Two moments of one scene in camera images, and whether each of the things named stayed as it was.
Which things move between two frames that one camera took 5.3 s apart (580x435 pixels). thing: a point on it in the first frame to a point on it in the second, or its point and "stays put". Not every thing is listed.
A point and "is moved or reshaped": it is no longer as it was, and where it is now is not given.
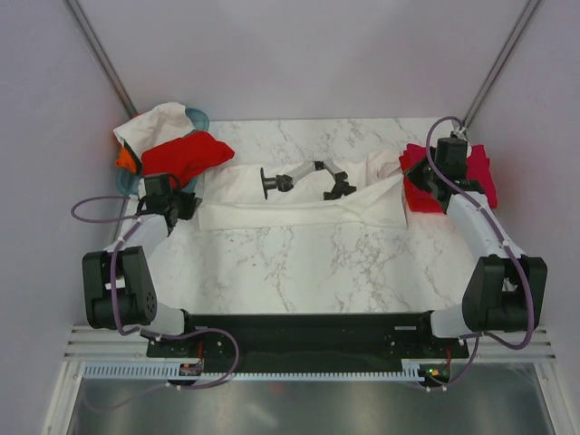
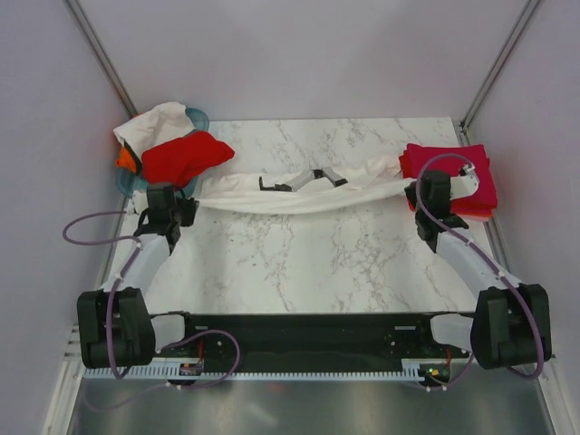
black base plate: (308, 341) stays put
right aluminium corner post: (523, 21) stays put
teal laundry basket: (129, 183) stays put
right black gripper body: (424, 173) to (410, 191)
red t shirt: (186, 158) stays put
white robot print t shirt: (246, 194) is moved or reshaped
